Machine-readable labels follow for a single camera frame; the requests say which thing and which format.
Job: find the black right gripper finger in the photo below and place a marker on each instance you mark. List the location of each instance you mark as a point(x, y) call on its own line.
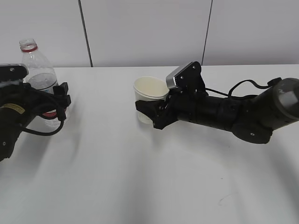
point(152, 109)

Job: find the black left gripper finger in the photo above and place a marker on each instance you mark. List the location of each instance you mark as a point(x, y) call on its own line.
point(63, 103)
point(61, 90)

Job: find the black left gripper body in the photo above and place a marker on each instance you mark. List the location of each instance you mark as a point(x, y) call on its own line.
point(30, 103)

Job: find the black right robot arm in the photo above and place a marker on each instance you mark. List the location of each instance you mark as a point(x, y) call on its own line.
point(252, 118)

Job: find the clear plastic water bottle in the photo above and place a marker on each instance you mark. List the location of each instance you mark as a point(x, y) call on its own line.
point(41, 74)

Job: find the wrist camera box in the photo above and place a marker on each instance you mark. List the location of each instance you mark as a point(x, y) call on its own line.
point(187, 78)
point(12, 72)

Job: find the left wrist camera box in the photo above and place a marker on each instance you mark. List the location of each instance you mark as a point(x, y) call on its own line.
point(12, 72)

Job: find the white paper cup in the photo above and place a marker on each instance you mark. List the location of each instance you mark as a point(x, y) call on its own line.
point(150, 89)

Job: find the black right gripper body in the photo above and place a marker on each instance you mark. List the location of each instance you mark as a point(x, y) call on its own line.
point(184, 105)

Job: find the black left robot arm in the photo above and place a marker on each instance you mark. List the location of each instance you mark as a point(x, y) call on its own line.
point(9, 133)

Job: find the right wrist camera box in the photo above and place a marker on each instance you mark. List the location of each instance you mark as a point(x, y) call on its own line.
point(187, 78)

